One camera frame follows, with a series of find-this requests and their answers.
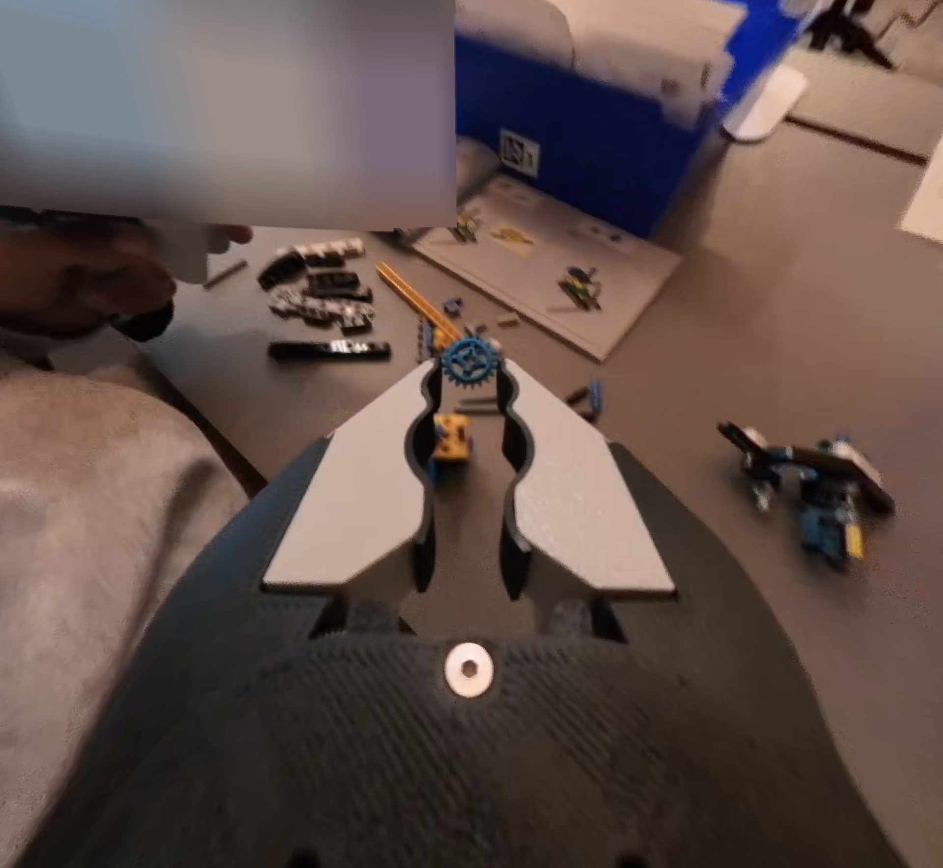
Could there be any yellow lego gear assembly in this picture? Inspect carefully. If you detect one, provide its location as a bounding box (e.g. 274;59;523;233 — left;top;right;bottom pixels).
429;411;472;486

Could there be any black lego subassembly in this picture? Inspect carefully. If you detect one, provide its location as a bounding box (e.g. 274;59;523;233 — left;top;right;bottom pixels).
718;422;896;568

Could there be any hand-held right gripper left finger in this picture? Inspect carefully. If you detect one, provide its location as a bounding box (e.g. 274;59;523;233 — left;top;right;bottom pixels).
261;360;443;595

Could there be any white rounded stand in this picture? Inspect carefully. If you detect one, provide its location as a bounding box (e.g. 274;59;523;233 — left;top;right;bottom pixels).
722;65;809;143

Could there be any lego instruction booklet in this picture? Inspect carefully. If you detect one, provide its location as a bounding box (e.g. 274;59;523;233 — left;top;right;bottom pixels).
401;139;682;362

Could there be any person's left hand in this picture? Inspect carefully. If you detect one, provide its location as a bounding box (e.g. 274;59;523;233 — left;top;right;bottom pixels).
0;220;253;338

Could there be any black object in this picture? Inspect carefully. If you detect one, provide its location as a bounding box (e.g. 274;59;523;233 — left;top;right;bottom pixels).
806;0;896;69

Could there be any long yellow lego beam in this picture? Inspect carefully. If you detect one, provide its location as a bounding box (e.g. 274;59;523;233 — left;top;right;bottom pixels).
374;262;461;349

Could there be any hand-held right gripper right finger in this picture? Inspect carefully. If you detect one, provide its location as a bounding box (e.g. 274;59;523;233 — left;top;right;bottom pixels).
497;363;677;600

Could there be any large blue lego gear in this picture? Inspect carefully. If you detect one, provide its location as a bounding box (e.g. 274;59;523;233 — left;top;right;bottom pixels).
440;336;503;390

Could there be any blue plastic bin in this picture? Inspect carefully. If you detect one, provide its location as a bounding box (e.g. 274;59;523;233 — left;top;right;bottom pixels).
453;0;804;241

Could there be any white paper sheet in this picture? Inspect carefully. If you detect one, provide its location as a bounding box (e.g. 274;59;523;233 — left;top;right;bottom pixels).
897;146;943;244

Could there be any black curved lego panel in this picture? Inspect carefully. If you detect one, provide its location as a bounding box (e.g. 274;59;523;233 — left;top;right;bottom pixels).
256;251;305;288

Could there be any white packaging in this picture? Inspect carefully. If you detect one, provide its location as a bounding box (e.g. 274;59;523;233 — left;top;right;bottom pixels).
457;0;749;128

